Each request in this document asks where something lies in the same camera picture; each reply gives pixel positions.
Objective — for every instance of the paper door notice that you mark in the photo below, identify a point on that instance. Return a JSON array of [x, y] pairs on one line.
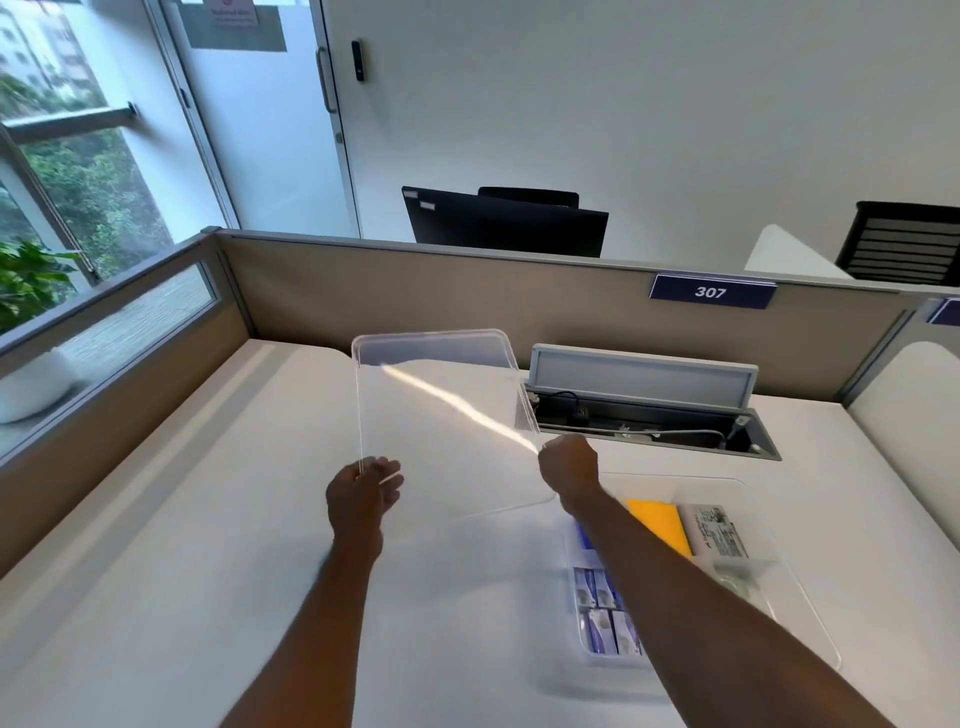
[[231, 13]]

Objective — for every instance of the person's right hand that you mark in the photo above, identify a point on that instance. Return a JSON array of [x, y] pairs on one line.
[[571, 471]]

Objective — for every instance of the grey window rail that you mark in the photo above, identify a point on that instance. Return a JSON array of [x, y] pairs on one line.
[[67, 122]]

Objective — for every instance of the glass door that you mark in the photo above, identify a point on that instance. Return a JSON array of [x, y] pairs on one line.
[[262, 127]]

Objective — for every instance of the beige desk partition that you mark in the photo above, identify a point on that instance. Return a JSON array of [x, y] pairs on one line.
[[465, 296]]

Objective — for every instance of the white plant pot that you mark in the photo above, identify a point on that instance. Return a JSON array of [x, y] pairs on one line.
[[34, 386]]

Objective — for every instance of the person's left forearm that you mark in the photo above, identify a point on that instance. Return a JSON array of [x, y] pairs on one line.
[[315, 637]]

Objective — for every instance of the purple and white packet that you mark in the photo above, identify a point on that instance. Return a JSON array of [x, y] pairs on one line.
[[609, 591], [627, 634], [600, 632], [586, 589]]

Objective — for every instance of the white rounded desk divider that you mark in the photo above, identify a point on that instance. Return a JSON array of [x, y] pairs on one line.
[[911, 412]]

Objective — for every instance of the black slatted office chair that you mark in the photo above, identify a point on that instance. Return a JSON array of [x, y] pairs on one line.
[[900, 244]]

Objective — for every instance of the blue number sign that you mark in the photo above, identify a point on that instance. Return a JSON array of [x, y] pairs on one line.
[[946, 311], [711, 292]]

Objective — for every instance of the person's left thumb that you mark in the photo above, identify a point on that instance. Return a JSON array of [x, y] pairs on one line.
[[391, 489]]

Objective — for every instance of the black door card reader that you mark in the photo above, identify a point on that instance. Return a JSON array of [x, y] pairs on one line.
[[360, 60]]

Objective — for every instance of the blue packet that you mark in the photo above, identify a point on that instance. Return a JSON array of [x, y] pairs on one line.
[[583, 536]]

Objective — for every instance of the clear plastic storage box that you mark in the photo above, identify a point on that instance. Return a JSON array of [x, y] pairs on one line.
[[780, 525]]

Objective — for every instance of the person's right forearm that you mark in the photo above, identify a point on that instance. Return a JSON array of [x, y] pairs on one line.
[[697, 615]]

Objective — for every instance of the yellow packet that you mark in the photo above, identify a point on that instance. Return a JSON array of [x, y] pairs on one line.
[[658, 521]]

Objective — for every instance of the green potted plant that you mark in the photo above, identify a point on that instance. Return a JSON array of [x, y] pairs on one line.
[[30, 281]]

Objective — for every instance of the clear plastic lid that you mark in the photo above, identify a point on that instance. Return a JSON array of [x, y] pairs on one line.
[[442, 435]]

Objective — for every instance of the black monitor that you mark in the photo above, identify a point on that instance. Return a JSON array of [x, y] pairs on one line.
[[502, 225]]

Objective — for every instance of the white labelled box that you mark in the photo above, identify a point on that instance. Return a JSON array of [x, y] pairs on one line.
[[718, 531]]

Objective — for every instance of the person's right thumb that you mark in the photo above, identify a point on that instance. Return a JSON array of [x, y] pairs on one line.
[[547, 465]]

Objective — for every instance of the person's left hand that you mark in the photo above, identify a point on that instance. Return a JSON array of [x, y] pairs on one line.
[[356, 504]]

